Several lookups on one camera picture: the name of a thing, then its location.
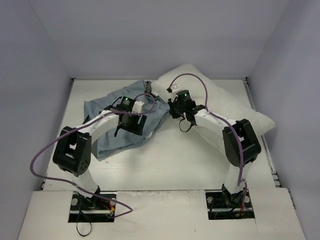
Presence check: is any blue-grey pillowcase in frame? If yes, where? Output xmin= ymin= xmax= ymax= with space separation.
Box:
xmin=83 ymin=79 xmax=170 ymax=161

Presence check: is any white pillow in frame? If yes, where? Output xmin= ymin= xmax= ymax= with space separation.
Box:
xmin=151 ymin=64 xmax=276 ymax=157

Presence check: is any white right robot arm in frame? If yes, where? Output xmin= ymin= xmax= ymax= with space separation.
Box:
xmin=167 ymin=88 xmax=262 ymax=206

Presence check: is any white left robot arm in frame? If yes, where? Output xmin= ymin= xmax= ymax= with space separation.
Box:
xmin=52 ymin=96 xmax=147 ymax=210

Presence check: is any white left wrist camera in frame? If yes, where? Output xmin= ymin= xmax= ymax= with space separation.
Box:
xmin=132 ymin=101 xmax=145 ymax=114

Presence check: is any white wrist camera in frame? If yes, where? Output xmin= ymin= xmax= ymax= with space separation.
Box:
xmin=132 ymin=101 xmax=145 ymax=114
xmin=166 ymin=83 xmax=183 ymax=95

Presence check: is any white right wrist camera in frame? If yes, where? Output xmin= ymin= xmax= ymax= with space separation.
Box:
xmin=166 ymin=83 xmax=183 ymax=95

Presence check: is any thin black loose cable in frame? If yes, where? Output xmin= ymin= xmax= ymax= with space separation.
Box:
xmin=75 ymin=194 xmax=93 ymax=237

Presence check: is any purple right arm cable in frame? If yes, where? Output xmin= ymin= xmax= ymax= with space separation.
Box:
xmin=168 ymin=72 xmax=254 ymax=211

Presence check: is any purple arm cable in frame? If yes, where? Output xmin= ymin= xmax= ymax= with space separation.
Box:
xmin=168 ymin=72 xmax=254 ymax=211
xmin=29 ymin=93 xmax=157 ymax=219

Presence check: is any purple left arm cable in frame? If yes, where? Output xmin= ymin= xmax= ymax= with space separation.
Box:
xmin=29 ymin=93 xmax=157 ymax=219

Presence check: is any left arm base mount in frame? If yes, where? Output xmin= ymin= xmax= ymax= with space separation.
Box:
xmin=68 ymin=191 xmax=116 ymax=223

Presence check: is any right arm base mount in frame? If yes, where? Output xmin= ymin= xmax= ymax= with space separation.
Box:
xmin=205 ymin=190 xmax=255 ymax=221

